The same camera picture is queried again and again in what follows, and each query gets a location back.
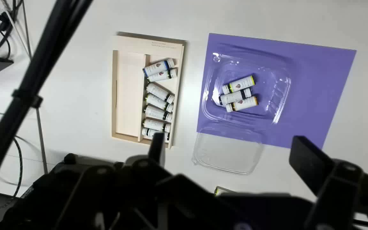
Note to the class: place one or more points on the white bottle navy band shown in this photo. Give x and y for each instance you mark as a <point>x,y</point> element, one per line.
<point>233,97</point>

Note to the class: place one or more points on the light wooden tray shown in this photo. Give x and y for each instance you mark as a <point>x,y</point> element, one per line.
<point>127,84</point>

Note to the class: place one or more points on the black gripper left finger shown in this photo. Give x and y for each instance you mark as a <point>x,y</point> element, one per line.
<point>155,146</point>

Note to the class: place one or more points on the white bottle dark band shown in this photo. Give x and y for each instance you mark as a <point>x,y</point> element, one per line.
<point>148,132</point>
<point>153,123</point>
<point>164,75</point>
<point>158,90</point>

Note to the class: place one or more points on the white bottle black band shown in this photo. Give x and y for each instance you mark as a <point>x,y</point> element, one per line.
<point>155,102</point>

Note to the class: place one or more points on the clear plastic lid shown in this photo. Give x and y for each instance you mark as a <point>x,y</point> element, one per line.
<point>226,153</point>

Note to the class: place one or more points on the white bottle green band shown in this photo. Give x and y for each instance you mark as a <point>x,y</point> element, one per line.
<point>153,111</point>

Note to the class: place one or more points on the purple mat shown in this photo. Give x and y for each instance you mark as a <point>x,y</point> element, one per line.
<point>319,84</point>

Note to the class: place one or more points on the white bottle yellow band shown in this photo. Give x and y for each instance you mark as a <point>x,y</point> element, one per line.
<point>240,83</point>

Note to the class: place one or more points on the clear plastic container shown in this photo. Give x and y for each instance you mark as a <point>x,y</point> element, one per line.
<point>268,63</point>

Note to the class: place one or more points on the white bottle blue band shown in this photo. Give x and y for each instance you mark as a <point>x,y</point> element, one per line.
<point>158,66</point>

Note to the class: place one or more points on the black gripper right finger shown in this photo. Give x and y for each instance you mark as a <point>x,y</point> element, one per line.
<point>309,163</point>

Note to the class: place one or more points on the white bottle orange band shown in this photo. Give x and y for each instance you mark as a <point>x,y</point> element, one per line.
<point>242,103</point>

